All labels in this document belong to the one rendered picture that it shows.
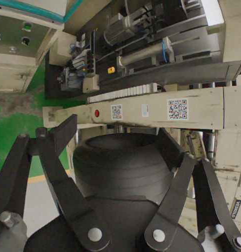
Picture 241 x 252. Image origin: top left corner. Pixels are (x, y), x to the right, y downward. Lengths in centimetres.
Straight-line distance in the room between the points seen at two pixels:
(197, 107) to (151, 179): 30
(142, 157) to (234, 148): 46
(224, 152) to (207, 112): 34
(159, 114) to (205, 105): 16
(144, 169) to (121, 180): 9
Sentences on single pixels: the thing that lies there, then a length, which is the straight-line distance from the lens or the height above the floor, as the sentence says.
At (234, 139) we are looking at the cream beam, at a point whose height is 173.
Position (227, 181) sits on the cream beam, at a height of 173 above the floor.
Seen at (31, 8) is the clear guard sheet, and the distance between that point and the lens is 47.
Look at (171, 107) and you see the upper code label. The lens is 44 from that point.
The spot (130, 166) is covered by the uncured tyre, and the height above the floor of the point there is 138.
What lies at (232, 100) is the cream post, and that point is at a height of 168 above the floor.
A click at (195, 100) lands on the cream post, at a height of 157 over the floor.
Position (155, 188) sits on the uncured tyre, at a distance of 52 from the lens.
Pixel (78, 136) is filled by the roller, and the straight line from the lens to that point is 80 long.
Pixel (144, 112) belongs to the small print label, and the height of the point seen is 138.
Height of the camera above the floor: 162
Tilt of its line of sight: 42 degrees down
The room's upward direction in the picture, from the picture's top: 92 degrees clockwise
